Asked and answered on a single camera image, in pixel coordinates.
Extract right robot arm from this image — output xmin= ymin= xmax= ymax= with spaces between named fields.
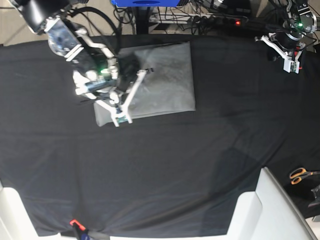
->
xmin=10 ymin=0 xmax=150 ymax=127

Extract black tool right edge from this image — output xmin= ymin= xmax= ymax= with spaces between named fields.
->
xmin=308 ymin=185 xmax=320 ymax=208

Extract blue box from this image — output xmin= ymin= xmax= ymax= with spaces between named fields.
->
xmin=111 ymin=0 xmax=180 ymax=7

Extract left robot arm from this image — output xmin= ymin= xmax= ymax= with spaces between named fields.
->
xmin=255 ymin=0 xmax=320 ymax=74

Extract white power strip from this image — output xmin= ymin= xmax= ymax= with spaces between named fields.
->
xmin=148 ymin=12 xmax=224 ymax=24

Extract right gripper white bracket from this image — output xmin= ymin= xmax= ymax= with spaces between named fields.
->
xmin=96 ymin=54 xmax=154 ymax=127

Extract black table cloth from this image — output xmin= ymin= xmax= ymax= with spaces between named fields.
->
xmin=0 ymin=35 xmax=320 ymax=238

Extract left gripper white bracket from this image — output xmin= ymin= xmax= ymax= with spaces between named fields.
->
xmin=254 ymin=31 xmax=306 ymax=74

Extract grey T-shirt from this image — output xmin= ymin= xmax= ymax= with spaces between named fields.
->
xmin=93 ymin=41 xmax=197 ymax=128

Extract red blue clamp bottom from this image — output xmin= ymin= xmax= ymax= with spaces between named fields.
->
xmin=69 ymin=219 xmax=91 ymax=240

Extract black stand pole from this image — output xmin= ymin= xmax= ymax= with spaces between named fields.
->
xmin=134 ymin=7 xmax=151 ymax=35

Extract red black clamp right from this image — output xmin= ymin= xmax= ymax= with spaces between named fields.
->
xmin=294 ymin=46 xmax=304 ymax=74

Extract orange handled scissors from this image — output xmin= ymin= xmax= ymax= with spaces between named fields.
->
xmin=289 ymin=167 xmax=320 ymax=185

